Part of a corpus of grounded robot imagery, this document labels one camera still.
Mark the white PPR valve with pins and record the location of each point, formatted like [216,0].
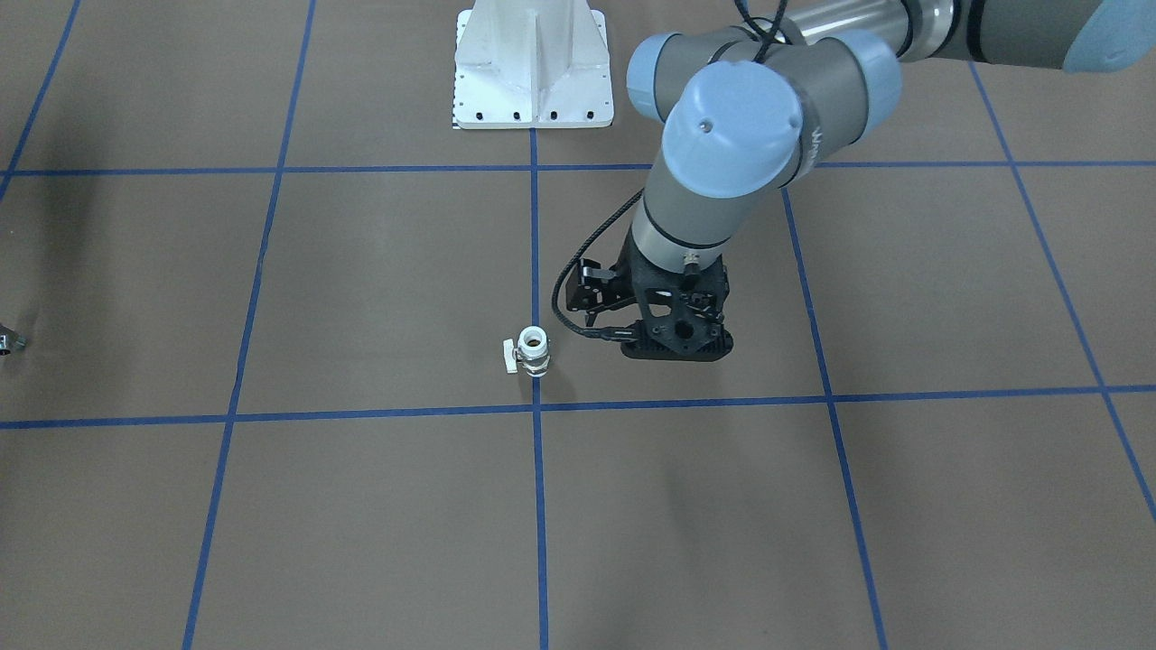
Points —
[528,353]

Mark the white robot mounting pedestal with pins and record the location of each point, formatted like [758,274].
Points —
[532,65]

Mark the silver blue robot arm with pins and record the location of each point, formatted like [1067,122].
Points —
[747,110]

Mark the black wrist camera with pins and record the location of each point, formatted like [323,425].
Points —
[590,289]

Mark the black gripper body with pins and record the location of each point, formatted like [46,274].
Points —
[598,291]

